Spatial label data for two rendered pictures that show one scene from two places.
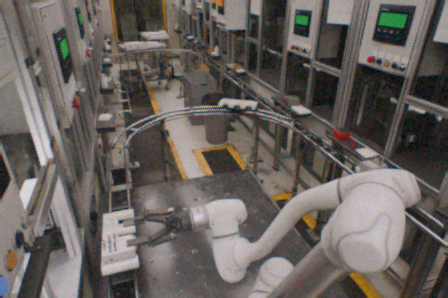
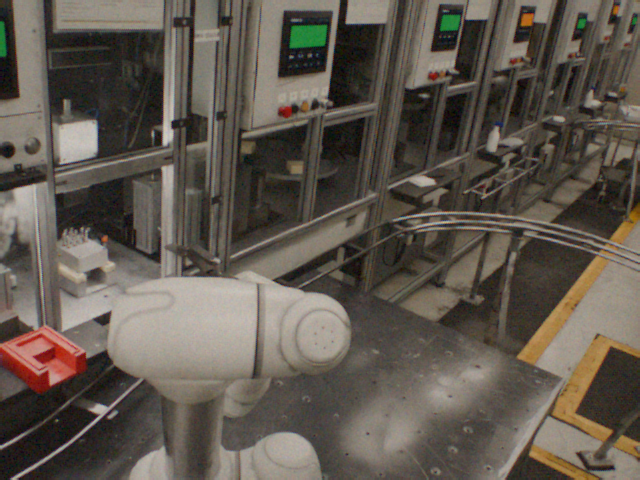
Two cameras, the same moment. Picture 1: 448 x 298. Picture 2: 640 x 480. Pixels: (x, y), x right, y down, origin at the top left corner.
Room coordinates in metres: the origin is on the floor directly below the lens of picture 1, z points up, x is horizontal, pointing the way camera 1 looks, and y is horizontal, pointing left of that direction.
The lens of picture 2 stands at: (0.24, -0.98, 1.88)
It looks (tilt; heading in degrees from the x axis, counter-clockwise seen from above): 25 degrees down; 51
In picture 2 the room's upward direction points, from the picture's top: 8 degrees clockwise
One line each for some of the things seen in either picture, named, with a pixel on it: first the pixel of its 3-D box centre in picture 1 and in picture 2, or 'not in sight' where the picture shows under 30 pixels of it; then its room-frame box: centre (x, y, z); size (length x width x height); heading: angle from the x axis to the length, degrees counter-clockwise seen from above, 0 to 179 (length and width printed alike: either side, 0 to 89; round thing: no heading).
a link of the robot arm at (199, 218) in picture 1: (197, 218); not in sight; (0.91, 0.12, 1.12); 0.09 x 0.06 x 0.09; 19
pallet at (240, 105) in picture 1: (238, 106); not in sight; (2.97, -0.07, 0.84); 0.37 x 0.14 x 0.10; 77
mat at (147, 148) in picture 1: (140, 105); (594, 223); (5.35, 1.59, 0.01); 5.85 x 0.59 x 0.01; 19
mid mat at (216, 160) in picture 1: (223, 164); (627, 391); (3.26, 0.08, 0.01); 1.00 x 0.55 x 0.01; 19
